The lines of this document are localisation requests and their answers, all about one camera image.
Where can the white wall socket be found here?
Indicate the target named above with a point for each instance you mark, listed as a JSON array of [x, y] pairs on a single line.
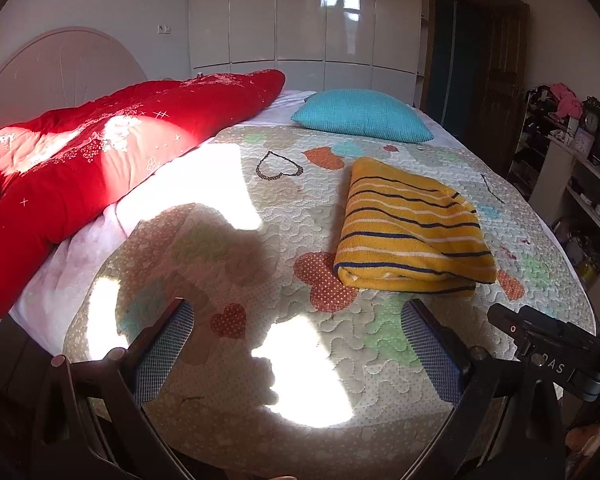
[[164, 29]]

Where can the pink cloth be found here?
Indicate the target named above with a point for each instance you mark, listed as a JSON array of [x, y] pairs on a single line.
[[566, 100]]

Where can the dark teal panel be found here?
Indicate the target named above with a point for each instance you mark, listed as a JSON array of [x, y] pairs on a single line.
[[450, 60]]

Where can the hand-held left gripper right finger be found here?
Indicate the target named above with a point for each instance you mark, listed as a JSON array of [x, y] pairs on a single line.
[[432, 352]]

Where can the white round headboard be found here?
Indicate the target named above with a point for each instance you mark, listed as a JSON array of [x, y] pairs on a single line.
[[55, 70]]

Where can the glossy white wardrobe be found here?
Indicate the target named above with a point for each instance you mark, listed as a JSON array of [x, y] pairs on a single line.
[[300, 20]]

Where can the person's right hand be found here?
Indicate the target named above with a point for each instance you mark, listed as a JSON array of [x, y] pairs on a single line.
[[587, 437]]

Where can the turquoise pillow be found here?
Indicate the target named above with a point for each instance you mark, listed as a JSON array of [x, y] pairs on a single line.
[[362, 115]]

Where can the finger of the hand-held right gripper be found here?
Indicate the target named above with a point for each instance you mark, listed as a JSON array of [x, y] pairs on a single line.
[[505, 322], [540, 316]]

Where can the heart print quilted bedspread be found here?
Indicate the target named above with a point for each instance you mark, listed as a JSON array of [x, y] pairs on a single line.
[[290, 240]]

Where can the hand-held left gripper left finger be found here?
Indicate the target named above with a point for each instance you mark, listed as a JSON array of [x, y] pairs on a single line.
[[162, 355]]

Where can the red embroidered quilt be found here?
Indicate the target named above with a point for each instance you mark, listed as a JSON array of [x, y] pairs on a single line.
[[90, 160]]

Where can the brown wooden door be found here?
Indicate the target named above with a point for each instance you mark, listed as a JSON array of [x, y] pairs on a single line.
[[502, 85]]

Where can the small pink alarm clock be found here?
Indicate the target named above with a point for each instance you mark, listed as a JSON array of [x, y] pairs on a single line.
[[585, 140]]

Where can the cluttered shelf unit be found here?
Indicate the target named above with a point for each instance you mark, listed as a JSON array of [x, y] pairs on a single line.
[[560, 180]]

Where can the yellow striped sweater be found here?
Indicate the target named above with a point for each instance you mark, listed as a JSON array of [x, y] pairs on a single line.
[[410, 230]]

